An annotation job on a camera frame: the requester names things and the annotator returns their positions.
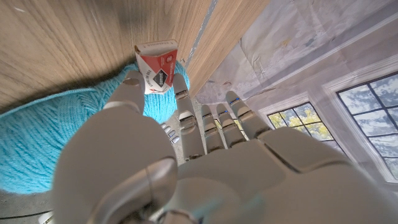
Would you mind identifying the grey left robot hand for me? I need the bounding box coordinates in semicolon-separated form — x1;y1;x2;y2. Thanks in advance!
51;70;398;224

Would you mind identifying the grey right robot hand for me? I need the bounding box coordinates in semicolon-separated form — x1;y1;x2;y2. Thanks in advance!
159;122;181;145

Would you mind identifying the teal yarn skein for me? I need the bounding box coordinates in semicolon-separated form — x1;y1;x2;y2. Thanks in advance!
0;60;191;195

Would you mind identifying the grey tape outline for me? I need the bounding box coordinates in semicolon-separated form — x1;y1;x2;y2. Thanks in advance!
184;0;219;68

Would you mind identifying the printed window backdrop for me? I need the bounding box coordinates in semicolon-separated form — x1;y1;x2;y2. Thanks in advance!
194;0;398;191

